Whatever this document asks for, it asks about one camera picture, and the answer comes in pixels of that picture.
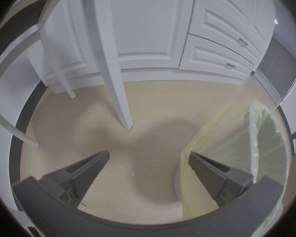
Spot white chair grey cushions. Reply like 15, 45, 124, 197
0, 0, 134, 149

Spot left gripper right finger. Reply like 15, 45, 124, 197
189, 151, 255, 208

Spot white wardrobe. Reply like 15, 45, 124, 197
27, 0, 277, 94

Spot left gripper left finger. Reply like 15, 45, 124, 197
41, 150, 111, 209

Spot grey curtain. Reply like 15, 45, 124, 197
257, 37, 296, 101

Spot white trash bin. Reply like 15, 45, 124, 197
174, 103, 288, 203

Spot yellow plastic bag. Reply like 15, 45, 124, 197
181, 98, 291, 236

